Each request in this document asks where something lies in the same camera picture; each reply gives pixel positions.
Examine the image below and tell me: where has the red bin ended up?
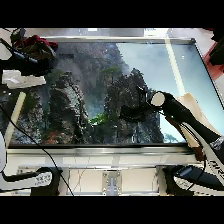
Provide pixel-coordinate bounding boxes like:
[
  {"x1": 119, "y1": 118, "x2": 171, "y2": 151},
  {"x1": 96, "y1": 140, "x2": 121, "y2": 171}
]
[{"x1": 202, "y1": 28, "x2": 224, "y2": 81}]

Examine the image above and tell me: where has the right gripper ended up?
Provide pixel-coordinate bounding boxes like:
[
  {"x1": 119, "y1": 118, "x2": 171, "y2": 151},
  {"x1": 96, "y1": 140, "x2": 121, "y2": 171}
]
[{"x1": 118, "y1": 102, "x2": 158, "y2": 123}]

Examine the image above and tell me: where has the red garment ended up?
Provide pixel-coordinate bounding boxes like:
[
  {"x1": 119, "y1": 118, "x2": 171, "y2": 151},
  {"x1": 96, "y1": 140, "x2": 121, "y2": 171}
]
[{"x1": 22, "y1": 34, "x2": 60, "y2": 51}]

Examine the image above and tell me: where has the white T-shirt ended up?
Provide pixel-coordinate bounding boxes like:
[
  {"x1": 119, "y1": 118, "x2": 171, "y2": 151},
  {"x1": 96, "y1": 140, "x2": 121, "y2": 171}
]
[{"x1": 1, "y1": 69, "x2": 47, "y2": 90}]

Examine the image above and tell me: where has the heap of clothes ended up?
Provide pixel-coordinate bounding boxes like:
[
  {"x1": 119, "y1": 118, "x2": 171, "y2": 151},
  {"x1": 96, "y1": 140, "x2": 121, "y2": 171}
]
[{"x1": 10, "y1": 28, "x2": 60, "y2": 77}]

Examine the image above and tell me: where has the black cable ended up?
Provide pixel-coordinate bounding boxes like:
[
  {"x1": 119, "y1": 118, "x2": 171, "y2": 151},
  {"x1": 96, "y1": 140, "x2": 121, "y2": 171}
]
[{"x1": 0, "y1": 104, "x2": 75, "y2": 197}]

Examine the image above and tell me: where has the cream garment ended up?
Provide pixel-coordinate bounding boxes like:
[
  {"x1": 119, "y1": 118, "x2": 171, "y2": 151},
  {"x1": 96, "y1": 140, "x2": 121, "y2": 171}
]
[{"x1": 175, "y1": 92, "x2": 215, "y2": 148}]

